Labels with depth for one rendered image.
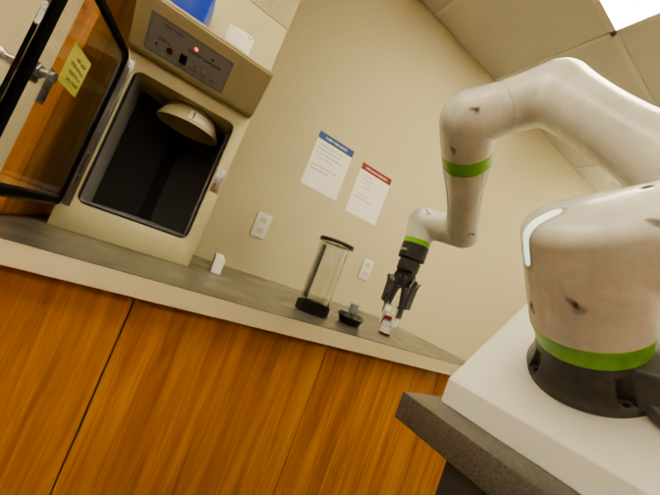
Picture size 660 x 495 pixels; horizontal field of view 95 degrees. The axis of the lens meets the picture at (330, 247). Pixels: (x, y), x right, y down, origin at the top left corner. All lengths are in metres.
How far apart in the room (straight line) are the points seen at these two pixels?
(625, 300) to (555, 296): 0.06
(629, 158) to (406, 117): 1.41
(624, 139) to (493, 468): 0.47
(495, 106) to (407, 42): 1.34
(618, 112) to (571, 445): 0.47
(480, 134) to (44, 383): 0.93
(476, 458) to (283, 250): 1.17
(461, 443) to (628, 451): 0.17
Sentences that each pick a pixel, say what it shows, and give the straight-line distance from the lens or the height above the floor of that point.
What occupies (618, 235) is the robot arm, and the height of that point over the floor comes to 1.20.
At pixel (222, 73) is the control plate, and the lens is 0.95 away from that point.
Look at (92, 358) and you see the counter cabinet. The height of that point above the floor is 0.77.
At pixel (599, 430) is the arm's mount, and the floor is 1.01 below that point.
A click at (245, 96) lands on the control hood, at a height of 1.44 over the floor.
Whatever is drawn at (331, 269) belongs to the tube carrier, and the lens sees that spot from 0.87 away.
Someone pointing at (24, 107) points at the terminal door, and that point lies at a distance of 0.71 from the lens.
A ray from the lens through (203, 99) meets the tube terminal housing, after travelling 0.99.
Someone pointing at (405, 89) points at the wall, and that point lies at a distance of 1.93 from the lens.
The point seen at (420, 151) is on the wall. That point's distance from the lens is 1.93.
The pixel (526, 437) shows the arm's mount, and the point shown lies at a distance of 0.51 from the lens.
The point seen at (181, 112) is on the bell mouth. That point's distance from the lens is 1.00.
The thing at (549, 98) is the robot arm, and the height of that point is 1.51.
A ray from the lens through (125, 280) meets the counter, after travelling 0.65.
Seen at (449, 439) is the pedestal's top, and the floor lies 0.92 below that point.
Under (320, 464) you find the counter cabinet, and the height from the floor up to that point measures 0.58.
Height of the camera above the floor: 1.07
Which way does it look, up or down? 5 degrees up
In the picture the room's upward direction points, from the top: 21 degrees clockwise
